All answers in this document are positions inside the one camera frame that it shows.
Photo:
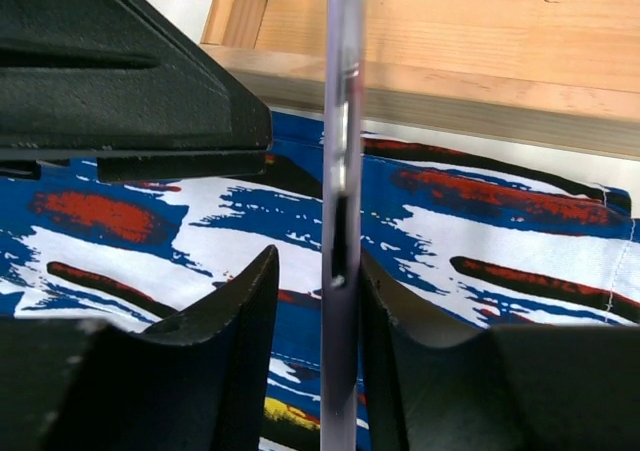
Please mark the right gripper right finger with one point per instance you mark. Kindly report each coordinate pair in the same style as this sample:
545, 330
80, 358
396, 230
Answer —
433, 382

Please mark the wooden clothes rack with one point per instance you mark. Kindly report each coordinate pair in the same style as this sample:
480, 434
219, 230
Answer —
560, 73

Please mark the blue patterned trousers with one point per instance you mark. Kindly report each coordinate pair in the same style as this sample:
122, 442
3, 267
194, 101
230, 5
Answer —
489, 241

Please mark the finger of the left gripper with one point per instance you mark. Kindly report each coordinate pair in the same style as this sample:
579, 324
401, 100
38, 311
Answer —
116, 76
114, 167

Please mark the lilac clothes hanger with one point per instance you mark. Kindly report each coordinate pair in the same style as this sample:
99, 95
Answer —
342, 176

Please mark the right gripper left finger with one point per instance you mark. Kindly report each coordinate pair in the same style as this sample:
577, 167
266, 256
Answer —
193, 381

